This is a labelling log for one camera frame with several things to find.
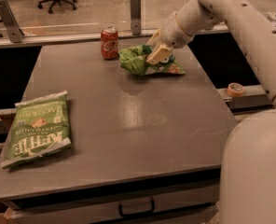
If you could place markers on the black drawer handle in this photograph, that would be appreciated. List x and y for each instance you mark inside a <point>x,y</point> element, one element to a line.
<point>136,208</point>

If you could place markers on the orange tape roll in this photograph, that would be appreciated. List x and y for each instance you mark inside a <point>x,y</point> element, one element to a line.
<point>235,90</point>

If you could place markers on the red coke can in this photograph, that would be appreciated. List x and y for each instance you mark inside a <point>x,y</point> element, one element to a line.
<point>109,43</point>

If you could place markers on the green Kettle jalapeno chip bag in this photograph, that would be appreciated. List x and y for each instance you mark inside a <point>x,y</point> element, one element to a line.
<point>41,127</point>

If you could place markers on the left metal glass bracket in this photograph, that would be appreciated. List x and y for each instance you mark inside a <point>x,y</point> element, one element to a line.
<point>13,29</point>

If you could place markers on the grey drawer front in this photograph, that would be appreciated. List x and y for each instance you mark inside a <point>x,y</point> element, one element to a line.
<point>191,206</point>

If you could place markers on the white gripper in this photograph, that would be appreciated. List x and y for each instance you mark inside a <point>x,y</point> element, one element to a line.
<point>172,34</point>

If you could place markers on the metal glass rail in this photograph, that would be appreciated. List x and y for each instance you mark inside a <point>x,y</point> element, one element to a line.
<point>46,40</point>

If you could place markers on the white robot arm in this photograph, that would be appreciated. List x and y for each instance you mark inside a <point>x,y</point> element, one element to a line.
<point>248,169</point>

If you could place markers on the metal glass bracket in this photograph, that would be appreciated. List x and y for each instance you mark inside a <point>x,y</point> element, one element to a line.
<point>135,16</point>
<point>13,29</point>

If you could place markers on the middle metal glass bracket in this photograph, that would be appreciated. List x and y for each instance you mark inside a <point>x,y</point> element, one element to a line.
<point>135,16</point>

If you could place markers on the green rice chip bag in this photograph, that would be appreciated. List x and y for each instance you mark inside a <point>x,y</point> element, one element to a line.
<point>133,59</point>

